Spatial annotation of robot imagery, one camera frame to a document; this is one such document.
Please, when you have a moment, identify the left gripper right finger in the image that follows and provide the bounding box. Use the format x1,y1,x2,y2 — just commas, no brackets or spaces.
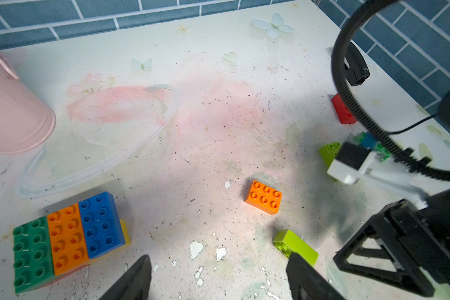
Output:
286,252,344,300

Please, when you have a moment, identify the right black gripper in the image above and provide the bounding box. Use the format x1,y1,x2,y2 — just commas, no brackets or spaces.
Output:
325,141,450,298

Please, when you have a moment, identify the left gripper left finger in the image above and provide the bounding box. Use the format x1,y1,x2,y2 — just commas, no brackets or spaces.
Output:
100,254,152,300

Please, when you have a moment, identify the lime lego brick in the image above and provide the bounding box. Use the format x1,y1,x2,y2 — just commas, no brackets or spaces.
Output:
318,141,341,168
272,229,319,267

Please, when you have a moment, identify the yellow lego brick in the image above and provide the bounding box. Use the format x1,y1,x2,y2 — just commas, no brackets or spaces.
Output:
120,219,131,246

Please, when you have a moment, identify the blue lego brick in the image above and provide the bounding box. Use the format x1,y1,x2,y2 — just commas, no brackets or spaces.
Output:
78,192,126,260

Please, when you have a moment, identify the orange lego brick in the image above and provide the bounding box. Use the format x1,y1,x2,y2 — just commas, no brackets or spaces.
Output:
245,180,283,215
47,203,89,276

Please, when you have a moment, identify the dark green lego brick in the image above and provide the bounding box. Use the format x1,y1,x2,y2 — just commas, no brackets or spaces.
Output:
12,216,57,294

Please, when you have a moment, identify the red lego brick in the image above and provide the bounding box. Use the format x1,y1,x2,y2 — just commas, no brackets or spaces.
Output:
331,94,357,125

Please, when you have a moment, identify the pink pen cup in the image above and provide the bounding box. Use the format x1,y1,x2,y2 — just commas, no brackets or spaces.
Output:
0,53,56,155

